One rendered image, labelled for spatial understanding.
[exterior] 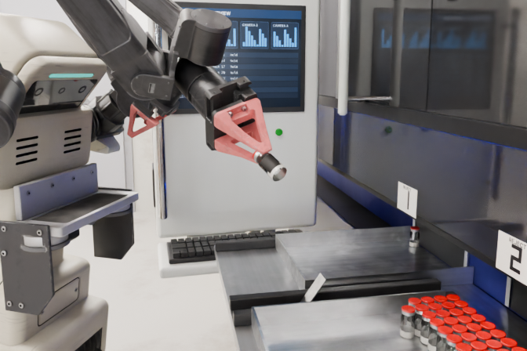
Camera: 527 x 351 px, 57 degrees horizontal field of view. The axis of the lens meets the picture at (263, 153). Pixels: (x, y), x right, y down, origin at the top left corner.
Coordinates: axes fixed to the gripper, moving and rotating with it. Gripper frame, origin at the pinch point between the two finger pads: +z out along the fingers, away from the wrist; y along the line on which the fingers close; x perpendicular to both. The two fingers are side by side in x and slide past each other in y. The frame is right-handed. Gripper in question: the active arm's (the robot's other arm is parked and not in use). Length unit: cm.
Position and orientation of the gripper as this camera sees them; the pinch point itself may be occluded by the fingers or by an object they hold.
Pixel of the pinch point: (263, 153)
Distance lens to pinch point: 61.8
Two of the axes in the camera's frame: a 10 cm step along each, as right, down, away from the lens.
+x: -8.2, 3.9, -4.2
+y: -0.6, 6.8, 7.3
